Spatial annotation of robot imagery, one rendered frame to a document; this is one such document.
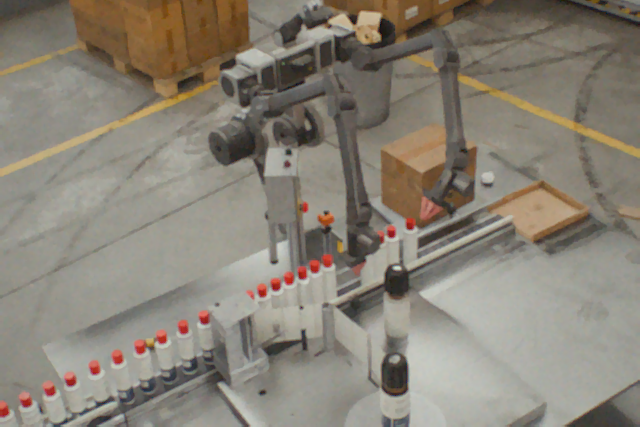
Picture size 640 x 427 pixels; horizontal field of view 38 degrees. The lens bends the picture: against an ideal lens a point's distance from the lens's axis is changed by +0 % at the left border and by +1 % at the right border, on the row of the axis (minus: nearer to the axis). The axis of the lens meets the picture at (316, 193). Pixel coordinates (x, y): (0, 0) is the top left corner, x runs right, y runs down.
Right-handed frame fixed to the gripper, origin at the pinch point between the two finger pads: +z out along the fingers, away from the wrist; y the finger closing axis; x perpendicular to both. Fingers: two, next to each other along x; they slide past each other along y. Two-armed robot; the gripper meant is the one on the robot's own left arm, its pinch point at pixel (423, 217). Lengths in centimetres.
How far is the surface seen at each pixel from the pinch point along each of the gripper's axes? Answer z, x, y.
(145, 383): 85, -77, 2
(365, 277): 28.3, -12.3, 2.0
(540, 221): -19, 57, 6
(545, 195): -28, 68, -6
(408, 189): -3.1, 13.4, -24.6
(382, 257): 19.0, -11.0, 2.7
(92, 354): 97, -75, -31
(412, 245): 10.7, -0.3, 2.8
